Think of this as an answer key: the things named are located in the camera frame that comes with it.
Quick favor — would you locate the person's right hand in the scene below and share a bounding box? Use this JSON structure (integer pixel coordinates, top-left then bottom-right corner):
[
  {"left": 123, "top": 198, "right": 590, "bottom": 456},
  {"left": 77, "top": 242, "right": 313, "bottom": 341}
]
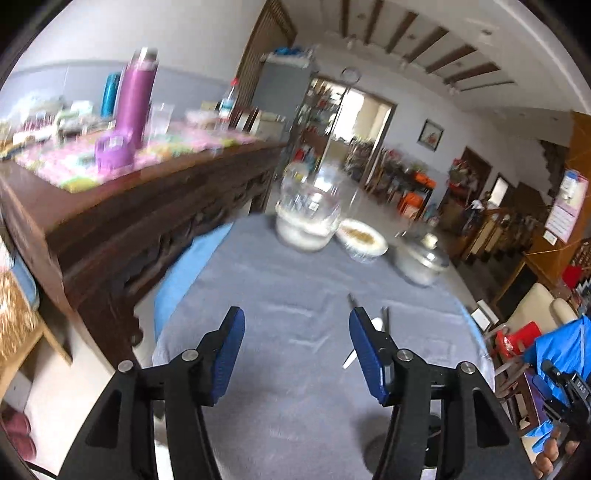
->
[{"left": 532, "top": 429, "right": 580, "bottom": 479}]

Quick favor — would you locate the round wall clock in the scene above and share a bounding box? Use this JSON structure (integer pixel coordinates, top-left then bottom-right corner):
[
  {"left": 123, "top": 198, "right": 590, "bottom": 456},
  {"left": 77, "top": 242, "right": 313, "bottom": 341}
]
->
[{"left": 339, "top": 67, "right": 362, "bottom": 85}]

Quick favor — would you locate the small white step stool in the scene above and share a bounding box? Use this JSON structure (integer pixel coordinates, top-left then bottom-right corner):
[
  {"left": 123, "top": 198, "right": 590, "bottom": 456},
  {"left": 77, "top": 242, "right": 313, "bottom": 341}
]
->
[{"left": 471, "top": 300, "right": 500, "bottom": 332}]

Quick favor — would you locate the grey refrigerator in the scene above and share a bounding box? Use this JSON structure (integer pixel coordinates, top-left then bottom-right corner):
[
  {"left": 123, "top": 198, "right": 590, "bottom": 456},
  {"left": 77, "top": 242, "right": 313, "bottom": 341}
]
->
[{"left": 252, "top": 53, "right": 318, "bottom": 125}]

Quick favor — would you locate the grey table cloth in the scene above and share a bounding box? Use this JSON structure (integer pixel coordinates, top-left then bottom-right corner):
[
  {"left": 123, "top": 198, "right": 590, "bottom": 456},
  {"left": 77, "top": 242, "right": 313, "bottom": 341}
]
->
[{"left": 152, "top": 215, "right": 494, "bottom": 479}]

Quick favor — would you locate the aluminium pot with lid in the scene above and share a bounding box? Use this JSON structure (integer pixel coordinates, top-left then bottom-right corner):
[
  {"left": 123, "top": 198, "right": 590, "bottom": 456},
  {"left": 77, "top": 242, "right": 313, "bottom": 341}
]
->
[{"left": 393, "top": 230, "right": 451, "bottom": 287}]

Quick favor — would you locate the red child chair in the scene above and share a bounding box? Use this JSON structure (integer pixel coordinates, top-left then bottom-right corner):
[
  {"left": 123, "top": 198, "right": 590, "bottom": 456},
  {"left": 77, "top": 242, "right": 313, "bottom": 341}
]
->
[{"left": 493, "top": 322, "right": 542, "bottom": 363}]

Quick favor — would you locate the white bowl with plastic bag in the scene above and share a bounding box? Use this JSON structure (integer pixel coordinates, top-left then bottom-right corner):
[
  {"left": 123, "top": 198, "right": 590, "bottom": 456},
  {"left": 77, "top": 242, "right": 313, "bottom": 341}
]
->
[{"left": 276, "top": 161, "right": 344, "bottom": 252}]

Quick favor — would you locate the purple thermos bottle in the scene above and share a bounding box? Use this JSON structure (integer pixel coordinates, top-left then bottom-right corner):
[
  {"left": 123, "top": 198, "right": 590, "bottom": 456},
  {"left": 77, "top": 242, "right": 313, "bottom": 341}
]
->
[{"left": 115, "top": 47, "right": 158, "bottom": 150}]

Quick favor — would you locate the framed wall picture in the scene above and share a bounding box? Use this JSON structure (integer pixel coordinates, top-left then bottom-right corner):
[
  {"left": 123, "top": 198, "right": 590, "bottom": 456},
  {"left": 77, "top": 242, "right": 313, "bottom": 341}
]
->
[{"left": 418, "top": 119, "right": 445, "bottom": 151}]

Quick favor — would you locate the white chest freezer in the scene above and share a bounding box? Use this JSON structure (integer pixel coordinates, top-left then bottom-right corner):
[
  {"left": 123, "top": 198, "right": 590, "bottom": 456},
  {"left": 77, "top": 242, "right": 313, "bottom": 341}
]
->
[{"left": 250, "top": 111, "right": 286, "bottom": 141}]

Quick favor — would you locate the white plastic spoon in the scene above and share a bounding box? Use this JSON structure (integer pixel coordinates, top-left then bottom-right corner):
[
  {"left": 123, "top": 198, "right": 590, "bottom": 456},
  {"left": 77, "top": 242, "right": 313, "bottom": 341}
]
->
[{"left": 342, "top": 317, "right": 385, "bottom": 370}]

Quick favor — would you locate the purple thermos lid cup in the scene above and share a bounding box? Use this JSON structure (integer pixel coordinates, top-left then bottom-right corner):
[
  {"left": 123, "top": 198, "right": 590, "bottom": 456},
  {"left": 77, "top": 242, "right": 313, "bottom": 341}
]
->
[{"left": 94, "top": 130, "right": 135, "bottom": 174}]

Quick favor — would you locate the blue jacket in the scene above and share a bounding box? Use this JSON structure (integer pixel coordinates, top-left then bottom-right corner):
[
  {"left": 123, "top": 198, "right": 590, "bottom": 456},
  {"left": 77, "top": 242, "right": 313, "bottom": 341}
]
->
[{"left": 523, "top": 315, "right": 591, "bottom": 453}]

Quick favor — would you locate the orange box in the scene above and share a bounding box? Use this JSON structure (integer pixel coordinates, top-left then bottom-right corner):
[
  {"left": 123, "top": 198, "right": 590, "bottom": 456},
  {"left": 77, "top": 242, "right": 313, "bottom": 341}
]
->
[{"left": 398, "top": 192, "right": 424, "bottom": 220}]

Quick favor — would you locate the clear bottle red cap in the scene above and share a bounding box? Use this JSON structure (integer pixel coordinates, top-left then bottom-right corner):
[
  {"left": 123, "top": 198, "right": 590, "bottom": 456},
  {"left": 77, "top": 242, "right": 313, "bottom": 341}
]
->
[{"left": 217, "top": 78, "right": 239, "bottom": 129}]

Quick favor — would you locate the teal bottle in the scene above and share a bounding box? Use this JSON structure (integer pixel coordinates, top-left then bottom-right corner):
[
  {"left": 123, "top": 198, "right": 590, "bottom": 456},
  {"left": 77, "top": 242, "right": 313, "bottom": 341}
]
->
[{"left": 100, "top": 73, "right": 121, "bottom": 118}]

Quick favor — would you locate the dark carved wooden sideboard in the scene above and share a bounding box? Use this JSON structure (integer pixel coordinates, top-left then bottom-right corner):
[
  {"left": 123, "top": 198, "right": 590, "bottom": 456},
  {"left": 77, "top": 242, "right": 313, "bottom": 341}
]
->
[{"left": 1, "top": 140, "right": 283, "bottom": 370}]

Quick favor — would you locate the dark metal chopstick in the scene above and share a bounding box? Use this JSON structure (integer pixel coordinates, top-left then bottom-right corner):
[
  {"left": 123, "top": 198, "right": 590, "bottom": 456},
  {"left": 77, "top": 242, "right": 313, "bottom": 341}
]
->
[
  {"left": 348, "top": 293, "right": 359, "bottom": 308},
  {"left": 381, "top": 307, "right": 390, "bottom": 334}
]

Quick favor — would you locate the clear plastic cup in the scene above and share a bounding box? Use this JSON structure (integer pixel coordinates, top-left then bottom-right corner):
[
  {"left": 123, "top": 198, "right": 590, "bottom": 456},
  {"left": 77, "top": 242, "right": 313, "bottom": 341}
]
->
[{"left": 146, "top": 103, "right": 174, "bottom": 140}]

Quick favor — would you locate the white dish with food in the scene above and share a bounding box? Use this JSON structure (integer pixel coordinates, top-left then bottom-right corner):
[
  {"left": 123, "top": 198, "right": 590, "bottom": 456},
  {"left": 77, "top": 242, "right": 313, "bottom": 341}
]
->
[{"left": 335, "top": 218, "right": 389, "bottom": 263}]

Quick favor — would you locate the wall calendar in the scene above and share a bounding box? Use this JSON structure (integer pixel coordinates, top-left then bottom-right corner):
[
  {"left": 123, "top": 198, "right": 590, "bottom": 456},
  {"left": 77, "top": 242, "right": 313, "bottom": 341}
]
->
[{"left": 545, "top": 169, "right": 589, "bottom": 243}]

